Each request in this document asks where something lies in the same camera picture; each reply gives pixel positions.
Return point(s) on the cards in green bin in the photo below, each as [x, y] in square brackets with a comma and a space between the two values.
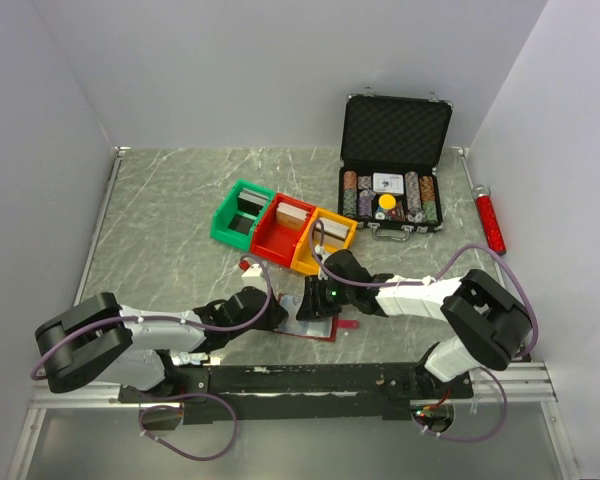
[251, 202]

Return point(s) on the yellow dealer chip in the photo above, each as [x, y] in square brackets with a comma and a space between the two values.
[387, 202]

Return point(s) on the red plastic bin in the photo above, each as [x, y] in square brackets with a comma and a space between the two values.
[275, 243]

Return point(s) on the green plastic bin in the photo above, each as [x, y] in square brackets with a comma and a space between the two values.
[228, 208]

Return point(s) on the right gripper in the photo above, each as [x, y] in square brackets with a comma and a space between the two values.
[313, 305]

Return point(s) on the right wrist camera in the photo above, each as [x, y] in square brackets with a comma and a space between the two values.
[320, 254]

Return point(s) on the cards in yellow bin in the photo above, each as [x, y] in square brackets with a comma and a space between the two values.
[331, 233]

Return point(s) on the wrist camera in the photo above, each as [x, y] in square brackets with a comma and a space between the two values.
[252, 275]
[320, 254]

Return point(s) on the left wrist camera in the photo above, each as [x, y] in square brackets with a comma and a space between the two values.
[252, 275]

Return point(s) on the red leather card holder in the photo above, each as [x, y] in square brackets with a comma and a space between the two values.
[325, 329]

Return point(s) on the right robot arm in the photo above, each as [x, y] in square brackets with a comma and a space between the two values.
[489, 324]

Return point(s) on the cards in red bin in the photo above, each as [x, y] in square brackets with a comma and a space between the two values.
[290, 216]

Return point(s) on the yellow plastic bin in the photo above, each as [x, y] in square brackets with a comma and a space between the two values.
[303, 261]

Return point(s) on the cartoon sticker tag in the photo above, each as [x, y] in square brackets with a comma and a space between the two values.
[183, 358]

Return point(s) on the red glitter tube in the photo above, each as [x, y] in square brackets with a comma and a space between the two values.
[482, 198]

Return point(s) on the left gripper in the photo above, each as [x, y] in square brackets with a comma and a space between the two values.
[275, 315]

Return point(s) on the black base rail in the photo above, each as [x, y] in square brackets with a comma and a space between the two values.
[314, 391]

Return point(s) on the white playing card deck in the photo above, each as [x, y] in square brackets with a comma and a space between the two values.
[388, 183]

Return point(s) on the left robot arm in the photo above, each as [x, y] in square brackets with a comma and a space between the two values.
[103, 340]

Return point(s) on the black VIP card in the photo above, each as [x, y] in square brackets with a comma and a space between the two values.
[241, 223]

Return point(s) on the black poker chip case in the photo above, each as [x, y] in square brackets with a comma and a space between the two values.
[396, 135]

